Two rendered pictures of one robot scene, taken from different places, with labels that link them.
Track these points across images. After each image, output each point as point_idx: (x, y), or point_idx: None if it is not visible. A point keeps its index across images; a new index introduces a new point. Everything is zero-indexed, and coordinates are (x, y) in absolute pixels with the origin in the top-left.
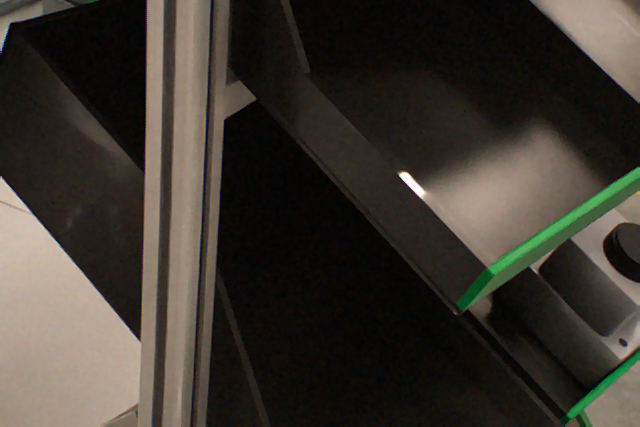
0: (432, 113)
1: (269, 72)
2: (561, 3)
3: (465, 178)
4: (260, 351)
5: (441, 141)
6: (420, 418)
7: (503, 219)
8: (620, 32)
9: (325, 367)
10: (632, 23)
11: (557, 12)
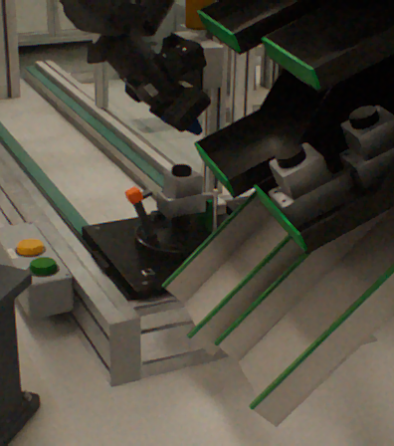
0: (271, 11)
1: None
2: (343, 36)
3: (245, 20)
4: (304, 118)
5: (260, 14)
6: (271, 155)
7: (229, 28)
8: (327, 52)
9: (295, 132)
10: (334, 54)
11: (337, 36)
